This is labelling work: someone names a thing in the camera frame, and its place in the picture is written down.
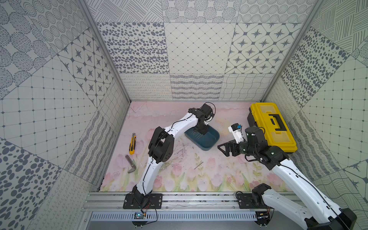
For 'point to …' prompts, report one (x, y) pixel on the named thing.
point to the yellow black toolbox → (267, 116)
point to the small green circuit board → (138, 215)
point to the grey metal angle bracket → (132, 164)
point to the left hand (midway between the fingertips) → (204, 128)
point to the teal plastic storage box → (205, 142)
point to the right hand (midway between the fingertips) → (225, 146)
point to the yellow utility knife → (132, 145)
